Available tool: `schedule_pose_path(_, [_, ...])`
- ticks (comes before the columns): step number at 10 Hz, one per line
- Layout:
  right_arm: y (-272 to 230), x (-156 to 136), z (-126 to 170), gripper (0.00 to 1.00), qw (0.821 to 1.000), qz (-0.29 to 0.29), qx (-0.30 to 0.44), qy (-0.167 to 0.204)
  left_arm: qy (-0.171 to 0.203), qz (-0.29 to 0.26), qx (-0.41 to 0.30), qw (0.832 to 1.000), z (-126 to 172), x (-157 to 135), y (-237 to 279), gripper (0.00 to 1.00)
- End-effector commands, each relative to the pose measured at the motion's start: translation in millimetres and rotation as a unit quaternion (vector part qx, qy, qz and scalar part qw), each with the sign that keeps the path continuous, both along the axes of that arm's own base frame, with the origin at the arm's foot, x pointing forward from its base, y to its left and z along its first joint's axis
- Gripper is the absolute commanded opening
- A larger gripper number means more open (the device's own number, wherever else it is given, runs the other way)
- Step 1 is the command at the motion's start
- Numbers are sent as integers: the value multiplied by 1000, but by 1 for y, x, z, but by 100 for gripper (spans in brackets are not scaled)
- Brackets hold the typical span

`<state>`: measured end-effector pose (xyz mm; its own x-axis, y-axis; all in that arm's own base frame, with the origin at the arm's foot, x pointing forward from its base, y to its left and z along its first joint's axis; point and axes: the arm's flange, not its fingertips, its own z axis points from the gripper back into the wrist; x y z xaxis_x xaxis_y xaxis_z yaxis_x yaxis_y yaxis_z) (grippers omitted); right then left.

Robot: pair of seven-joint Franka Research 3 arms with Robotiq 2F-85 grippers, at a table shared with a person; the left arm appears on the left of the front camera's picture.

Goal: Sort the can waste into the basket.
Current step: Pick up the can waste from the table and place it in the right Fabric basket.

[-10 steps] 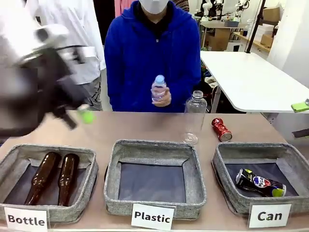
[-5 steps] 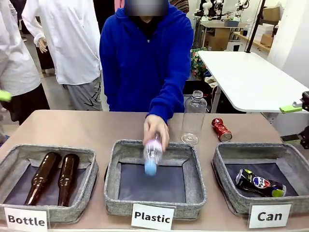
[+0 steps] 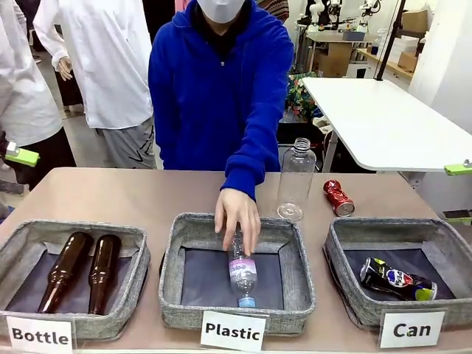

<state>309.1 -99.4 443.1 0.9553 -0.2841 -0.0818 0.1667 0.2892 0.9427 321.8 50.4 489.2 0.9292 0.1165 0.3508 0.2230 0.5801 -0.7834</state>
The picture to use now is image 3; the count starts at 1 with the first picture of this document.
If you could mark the brown glass bottle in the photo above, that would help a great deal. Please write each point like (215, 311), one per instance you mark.
(64, 271)
(105, 273)

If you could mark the person in blue hoodie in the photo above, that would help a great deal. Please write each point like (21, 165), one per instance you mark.
(206, 103)

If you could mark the large cardboard box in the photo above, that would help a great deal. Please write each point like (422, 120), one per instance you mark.
(414, 20)

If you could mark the person left forearm blue sleeve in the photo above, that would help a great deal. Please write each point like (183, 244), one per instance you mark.
(254, 158)

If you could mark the white Plastic sign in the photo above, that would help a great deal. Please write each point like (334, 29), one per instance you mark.
(233, 330)

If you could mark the small cardboard box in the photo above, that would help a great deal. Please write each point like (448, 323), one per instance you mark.
(408, 62)

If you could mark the wooden shelf board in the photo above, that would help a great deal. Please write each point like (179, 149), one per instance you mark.
(391, 65)

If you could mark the colourful floral fabric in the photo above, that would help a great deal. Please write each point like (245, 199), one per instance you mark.
(300, 96)

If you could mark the grey basket with Can sign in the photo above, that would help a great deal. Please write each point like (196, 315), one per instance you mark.
(405, 258)

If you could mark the white face mask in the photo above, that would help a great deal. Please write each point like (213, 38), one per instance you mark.
(220, 9)

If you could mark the background workbench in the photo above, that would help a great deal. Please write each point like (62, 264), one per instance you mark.
(332, 37)

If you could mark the crushed red soda can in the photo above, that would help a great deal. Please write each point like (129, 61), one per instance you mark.
(338, 197)

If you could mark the blue box on workbench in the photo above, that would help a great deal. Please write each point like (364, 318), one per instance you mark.
(354, 36)

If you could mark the white Bottle sign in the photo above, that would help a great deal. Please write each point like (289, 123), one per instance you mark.
(38, 333)

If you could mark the white Can sign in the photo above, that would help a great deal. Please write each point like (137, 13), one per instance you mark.
(412, 330)

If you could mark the cardboard box under workbench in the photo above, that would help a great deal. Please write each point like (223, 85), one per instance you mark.
(333, 60)

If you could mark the crushed black soda can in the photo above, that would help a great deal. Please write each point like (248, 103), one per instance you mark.
(398, 280)

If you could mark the person left hand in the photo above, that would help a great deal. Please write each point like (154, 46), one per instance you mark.
(237, 214)

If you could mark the green-tipped right gripper finger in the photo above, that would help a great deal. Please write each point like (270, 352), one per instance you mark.
(459, 169)
(457, 217)

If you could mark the plastic water bottle purple label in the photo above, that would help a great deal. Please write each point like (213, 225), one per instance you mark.
(242, 280)

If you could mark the beige tote bag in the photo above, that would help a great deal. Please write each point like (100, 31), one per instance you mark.
(323, 125)

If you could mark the clear open plastic bottle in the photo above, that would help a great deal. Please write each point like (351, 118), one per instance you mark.
(295, 177)

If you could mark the mannequin in white shirt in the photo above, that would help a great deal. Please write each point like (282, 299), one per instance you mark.
(110, 66)

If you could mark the black stand pole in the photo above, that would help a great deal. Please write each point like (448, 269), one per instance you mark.
(389, 40)

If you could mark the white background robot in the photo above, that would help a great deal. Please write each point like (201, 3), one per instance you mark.
(319, 11)

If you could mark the grey basket with Plastic sign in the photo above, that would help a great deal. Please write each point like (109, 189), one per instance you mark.
(206, 280)

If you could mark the white side table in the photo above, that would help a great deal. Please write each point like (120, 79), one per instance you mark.
(383, 121)

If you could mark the grey basket with Bottle sign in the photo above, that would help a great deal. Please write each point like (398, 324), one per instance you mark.
(140, 258)

